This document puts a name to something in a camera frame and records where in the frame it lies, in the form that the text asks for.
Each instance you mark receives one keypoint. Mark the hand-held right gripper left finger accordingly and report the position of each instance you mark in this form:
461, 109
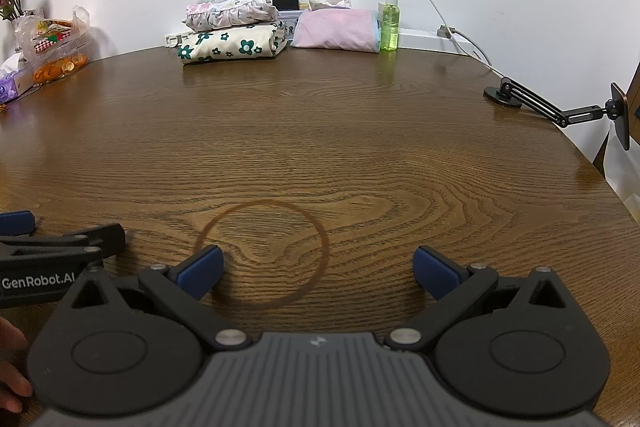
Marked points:
202, 272

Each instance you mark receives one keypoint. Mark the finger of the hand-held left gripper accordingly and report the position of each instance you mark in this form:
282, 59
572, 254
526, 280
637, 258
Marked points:
107, 238
15, 222

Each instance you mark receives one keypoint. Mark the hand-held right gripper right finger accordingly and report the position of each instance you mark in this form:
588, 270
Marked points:
437, 272

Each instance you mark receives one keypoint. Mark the pink and blue garment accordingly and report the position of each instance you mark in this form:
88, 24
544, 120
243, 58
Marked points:
335, 29

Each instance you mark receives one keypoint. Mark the person's left hand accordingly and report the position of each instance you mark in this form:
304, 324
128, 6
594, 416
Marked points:
11, 357

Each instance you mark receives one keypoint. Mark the purple tissue pack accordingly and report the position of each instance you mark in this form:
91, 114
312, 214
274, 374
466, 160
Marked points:
11, 84

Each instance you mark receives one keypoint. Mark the pile of orange sweets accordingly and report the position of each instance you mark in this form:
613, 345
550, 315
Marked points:
52, 69

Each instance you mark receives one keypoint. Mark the clear plastic snack bag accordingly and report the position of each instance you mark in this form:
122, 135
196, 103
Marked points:
50, 34

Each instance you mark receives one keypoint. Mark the white bag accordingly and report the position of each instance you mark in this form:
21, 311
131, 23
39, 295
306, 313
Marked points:
620, 177

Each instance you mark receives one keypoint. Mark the small white power strip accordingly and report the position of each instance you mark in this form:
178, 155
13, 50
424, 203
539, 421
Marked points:
175, 40

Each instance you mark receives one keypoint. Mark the cream flower print garment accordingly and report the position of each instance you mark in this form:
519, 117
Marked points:
230, 43

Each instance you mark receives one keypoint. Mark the long white power strip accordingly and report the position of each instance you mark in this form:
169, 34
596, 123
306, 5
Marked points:
425, 39

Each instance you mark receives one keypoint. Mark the grey charger plug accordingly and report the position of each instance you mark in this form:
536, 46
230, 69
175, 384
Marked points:
446, 31

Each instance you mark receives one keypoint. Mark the green spray bottle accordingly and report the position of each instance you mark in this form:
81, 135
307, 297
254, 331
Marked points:
389, 29

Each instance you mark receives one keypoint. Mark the pink floral garment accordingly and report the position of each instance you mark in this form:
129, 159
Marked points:
230, 13

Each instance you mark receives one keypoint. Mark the brown wooden board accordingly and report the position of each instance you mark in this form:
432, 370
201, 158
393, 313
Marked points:
635, 97

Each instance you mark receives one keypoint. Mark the small black box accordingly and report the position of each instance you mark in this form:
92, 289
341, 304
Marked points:
285, 3

